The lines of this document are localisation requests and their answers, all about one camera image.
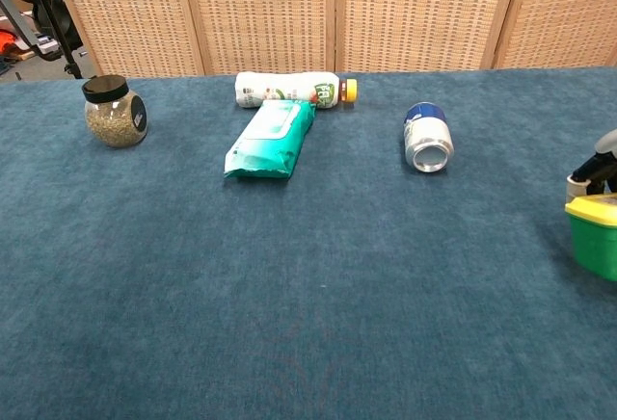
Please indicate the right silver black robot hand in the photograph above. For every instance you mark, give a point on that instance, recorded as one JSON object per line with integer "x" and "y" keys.
{"x": 600, "y": 167}

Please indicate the green tub with yellow lid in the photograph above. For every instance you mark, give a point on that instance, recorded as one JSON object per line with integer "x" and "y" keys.
{"x": 595, "y": 242}

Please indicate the blue and white drink can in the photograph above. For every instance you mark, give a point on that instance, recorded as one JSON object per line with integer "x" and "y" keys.
{"x": 426, "y": 131}

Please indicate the blue felt table cover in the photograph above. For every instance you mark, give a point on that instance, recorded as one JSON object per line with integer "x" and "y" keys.
{"x": 308, "y": 295}

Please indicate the white bottle with orange cap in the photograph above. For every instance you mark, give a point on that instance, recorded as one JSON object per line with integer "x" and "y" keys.
{"x": 279, "y": 87}

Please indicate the teal wet wipes pack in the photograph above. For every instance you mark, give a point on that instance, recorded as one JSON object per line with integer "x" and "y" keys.
{"x": 270, "y": 140}

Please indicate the wooden woven folding screen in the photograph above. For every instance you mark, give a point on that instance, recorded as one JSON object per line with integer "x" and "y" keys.
{"x": 270, "y": 10}

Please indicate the glass jar with black lid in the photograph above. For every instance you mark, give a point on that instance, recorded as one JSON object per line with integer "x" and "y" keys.
{"x": 115, "y": 123}

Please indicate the black tripod stand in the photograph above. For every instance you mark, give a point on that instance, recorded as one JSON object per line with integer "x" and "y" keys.
{"x": 72, "y": 61}

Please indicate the orange object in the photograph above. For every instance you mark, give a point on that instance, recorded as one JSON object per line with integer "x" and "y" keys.
{"x": 5, "y": 42}

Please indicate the grey metal frame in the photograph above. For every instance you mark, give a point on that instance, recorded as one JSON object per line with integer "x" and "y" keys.
{"x": 17, "y": 18}

